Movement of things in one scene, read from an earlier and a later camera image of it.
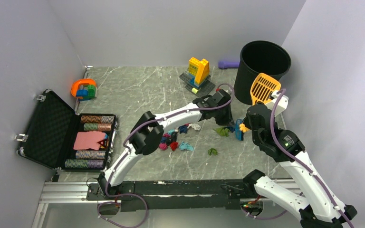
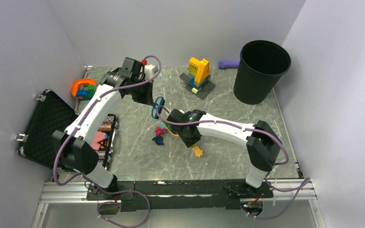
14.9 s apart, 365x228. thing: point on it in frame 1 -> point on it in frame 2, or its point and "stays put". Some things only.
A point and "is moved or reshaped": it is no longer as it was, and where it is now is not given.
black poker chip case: [57, 136] stays put
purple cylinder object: [222, 64] stays put
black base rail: [169, 195] stays put
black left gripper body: [222, 115] -> [141, 90]
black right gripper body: [256, 137] -> [188, 140]
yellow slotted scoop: [262, 88] -> [197, 151]
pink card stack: [92, 140] stays put
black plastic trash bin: [257, 57] stays put
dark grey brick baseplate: [205, 86] stays put
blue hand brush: [239, 134] is moved or reshaped
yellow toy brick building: [199, 71] stays put
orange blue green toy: [84, 89] stays put
